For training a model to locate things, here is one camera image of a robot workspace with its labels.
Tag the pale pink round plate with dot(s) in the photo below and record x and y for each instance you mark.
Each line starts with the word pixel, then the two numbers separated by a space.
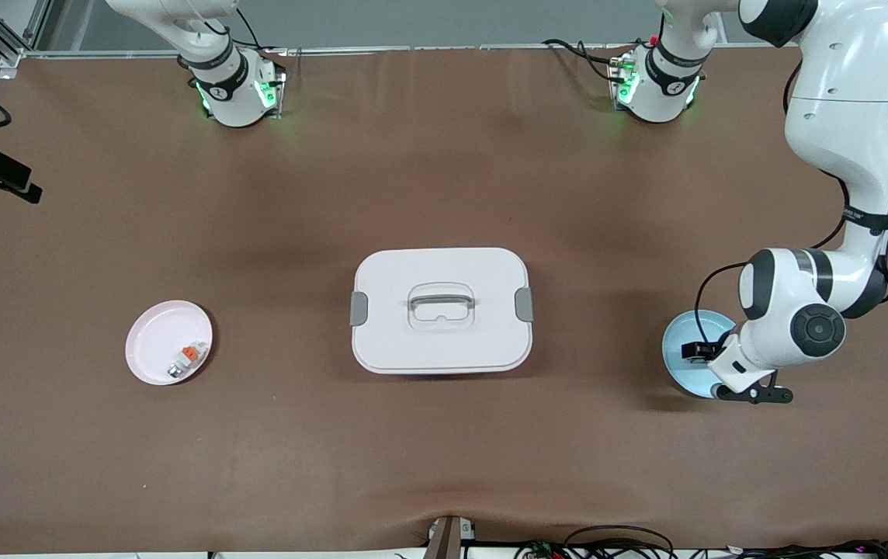
pixel 153 341

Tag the light blue round plate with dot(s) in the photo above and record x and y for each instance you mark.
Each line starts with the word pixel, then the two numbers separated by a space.
pixel 692 365

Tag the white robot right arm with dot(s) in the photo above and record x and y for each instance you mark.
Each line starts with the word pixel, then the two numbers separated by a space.
pixel 230 93

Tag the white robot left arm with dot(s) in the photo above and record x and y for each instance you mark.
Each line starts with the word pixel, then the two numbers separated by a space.
pixel 840 101

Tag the aluminium table edge rail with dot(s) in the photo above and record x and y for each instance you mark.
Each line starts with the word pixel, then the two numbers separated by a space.
pixel 452 48

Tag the white and orange switch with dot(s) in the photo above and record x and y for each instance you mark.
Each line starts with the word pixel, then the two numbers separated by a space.
pixel 188 359

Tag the brown wooden bracket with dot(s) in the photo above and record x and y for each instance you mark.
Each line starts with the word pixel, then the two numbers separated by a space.
pixel 448 539

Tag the grey box latch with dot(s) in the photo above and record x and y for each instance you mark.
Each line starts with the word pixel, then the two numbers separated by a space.
pixel 359 309
pixel 524 304

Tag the aluminium frame profile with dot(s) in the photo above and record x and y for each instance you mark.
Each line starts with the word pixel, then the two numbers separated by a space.
pixel 9 56

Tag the white lidded storage box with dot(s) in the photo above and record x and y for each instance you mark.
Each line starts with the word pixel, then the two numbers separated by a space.
pixel 444 345

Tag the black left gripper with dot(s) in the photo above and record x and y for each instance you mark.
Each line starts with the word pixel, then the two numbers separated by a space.
pixel 702 352

